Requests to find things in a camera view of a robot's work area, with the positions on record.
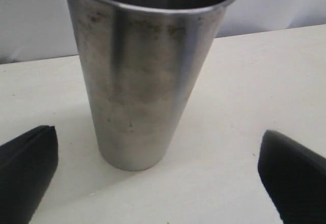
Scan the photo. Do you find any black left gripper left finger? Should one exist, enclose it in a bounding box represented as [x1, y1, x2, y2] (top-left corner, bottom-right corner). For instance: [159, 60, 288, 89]
[1, 125, 58, 223]

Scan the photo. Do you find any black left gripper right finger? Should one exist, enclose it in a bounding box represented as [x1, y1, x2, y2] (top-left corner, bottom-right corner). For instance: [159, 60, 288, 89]
[257, 130, 325, 223]

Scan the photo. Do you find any stainless steel tumbler cup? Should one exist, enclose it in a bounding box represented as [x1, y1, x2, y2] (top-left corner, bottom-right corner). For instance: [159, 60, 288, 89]
[67, 0, 235, 171]

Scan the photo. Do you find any white backdrop curtain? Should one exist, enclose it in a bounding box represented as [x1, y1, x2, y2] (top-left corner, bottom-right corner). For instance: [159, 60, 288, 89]
[1, 0, 325, 63]

